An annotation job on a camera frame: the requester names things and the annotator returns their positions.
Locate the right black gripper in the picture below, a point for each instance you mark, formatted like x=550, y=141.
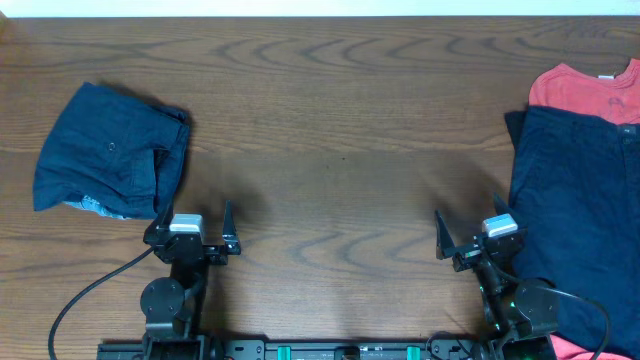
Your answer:
x=478, y=251

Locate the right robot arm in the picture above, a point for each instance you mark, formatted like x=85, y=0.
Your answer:
x=523, y=313

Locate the folded navy shorts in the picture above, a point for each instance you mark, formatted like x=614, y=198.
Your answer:
x=112, y=154

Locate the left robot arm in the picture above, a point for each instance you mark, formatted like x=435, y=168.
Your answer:
x=173, y=305

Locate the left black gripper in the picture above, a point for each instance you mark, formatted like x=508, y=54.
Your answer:
x=191, y=250

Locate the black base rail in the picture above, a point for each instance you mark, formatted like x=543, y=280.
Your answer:
x=253, y=349

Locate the red t-shirt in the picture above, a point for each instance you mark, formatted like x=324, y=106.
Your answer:
x=614, y=98

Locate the navy blue shorts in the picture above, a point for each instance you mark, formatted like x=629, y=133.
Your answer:
x=575, y=184

